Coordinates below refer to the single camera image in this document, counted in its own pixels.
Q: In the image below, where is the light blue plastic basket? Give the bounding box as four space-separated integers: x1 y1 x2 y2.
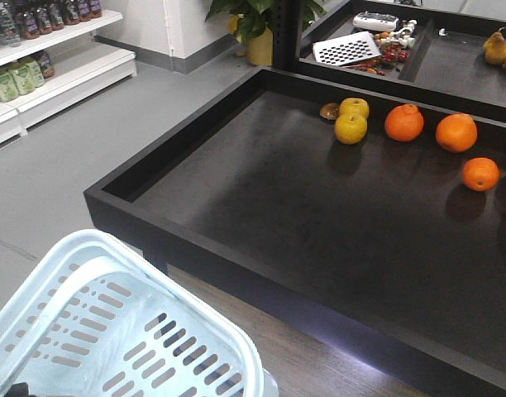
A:
0 230 279 396

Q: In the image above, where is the small orange near apples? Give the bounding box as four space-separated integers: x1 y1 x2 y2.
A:
462 157 500 192

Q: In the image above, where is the yellow-green pear-apple front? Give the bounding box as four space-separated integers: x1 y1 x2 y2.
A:
334 113 368 145

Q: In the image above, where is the yellow-green pear-apple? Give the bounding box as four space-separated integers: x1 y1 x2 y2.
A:
334 113 368 145
338 98 370 119

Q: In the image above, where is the wooden black produce stand left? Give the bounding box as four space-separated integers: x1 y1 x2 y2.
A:
84 68 506 396

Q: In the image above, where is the yellow-green pear-apple back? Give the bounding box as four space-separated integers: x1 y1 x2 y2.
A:
338 98 370 119

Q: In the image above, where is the orange back row left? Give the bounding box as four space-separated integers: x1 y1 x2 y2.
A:
384 103 425 142

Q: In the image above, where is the orange row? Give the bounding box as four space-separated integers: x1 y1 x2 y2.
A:
435 113 478 153
384 103 425 142

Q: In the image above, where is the potted green plant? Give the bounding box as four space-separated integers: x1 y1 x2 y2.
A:
205 0 326 66

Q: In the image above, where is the white perforated grater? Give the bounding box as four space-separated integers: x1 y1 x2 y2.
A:
313 31 380 66

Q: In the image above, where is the orange back row right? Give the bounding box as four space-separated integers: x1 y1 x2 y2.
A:
435 113 478 153

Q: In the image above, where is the black upper display tray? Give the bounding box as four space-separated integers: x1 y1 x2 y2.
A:
273 0 506 125

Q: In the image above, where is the white supermarket shelf unit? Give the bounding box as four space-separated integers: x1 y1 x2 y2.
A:
0 8 136 145

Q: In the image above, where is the brown pear one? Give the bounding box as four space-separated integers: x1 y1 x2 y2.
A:
483 27 506 65

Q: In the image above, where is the black shelf upright post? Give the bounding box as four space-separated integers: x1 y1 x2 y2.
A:
271 0 304 71

